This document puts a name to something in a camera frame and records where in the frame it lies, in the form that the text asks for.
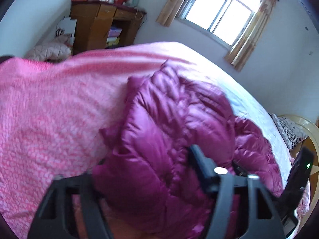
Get left beige curtain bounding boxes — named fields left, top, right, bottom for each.
left=156, top=0, right=184, bottom=27

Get patterned pillow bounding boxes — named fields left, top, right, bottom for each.
left=270, top=113, right=308, bottom=150

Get magenta puffer jacket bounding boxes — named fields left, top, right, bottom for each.
left=93, top=62, right=283, bottom=238

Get wooden headboard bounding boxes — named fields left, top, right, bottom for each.
left=276, top=114, right=319, bottom=185

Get beige curtain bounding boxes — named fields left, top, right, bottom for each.
left=224, top=0, right=277, bottom=72
left=156, top=0, right=184, bottom=27

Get stacked boxes in desk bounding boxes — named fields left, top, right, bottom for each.
left=105, top=26, right=122, bottom=48

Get pink and blue bed sheet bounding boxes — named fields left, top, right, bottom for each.
left=1, top=42, right=293, bottom=238

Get white paper bag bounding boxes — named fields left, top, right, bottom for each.
left=55, top=17, right=77, bottom=38

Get right beige curtain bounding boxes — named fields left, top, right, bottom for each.
left=224, top=0, right=277, bottom=72

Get wooden desk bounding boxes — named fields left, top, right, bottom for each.
left=70, top=1, right=147, bottom=55

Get window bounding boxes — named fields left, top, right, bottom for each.
left=177, top=0, right=262, bottom=49

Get pink quilted bundle on floor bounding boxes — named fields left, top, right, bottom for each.
left=24, top=35, right=72, bottom=62

